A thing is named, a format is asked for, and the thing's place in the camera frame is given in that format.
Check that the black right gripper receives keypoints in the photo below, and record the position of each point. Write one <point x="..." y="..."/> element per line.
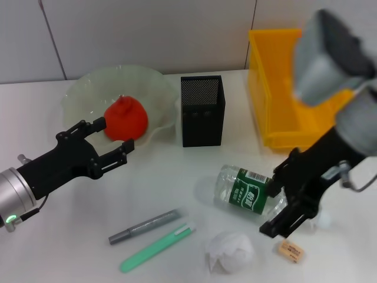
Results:
<point x="315" y="171"/>

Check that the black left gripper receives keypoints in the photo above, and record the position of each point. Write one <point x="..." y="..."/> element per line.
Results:
<point x="64" y="162"/>

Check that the red-orange orange fruit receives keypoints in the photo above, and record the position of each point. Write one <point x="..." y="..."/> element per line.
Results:
<point x="126" y="118"/>

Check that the clear water bottle green label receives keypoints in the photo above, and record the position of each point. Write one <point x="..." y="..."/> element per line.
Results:
<point x="235" y="188"/>

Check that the white paper ball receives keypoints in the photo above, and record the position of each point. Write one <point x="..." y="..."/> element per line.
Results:
<point x="232" y="253"/>

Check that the grey marker pen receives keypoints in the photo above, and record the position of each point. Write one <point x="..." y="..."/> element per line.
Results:
<point x="144" y="226"/>

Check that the beige eraser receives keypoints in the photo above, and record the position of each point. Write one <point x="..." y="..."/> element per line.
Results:
<point x="293" y="249"/>

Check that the pale green wavy glass plate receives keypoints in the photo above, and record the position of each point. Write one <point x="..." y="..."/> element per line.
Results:
<point x="88" y="94"/>

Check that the black mesh pen holder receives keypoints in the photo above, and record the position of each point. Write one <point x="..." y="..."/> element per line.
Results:
<point x="203" y="126"/>

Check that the mint green pen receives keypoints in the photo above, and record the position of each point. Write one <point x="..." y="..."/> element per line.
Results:
<point x="153" y="249"/>

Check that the yellow plastic bin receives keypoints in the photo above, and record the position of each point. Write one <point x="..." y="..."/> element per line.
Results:
<point x="265" y="88"/>

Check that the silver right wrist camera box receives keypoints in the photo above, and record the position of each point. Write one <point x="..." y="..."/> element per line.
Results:
<point x="321" y="65"/>

